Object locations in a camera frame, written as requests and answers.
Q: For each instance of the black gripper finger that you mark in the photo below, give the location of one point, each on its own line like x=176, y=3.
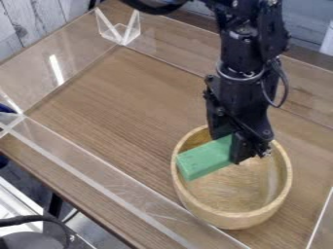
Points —
x=242, y=148
x=219, y=122

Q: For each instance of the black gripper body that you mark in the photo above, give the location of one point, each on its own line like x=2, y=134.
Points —
x=243, y=100

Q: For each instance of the green rectangular block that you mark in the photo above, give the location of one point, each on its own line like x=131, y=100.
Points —
x=204, y=159

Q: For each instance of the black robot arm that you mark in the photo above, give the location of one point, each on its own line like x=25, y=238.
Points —
x=254, y=39

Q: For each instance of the brown wooden bowl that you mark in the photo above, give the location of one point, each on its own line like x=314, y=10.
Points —
x=241, y=195

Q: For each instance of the clear acrylic front barrier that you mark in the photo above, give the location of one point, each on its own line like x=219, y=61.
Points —
x=109, y=187

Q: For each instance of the black table leg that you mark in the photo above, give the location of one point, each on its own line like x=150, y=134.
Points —
x=55, y=206

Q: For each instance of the clear acrylic corner bracket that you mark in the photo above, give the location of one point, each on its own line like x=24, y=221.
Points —
x=117, y=32

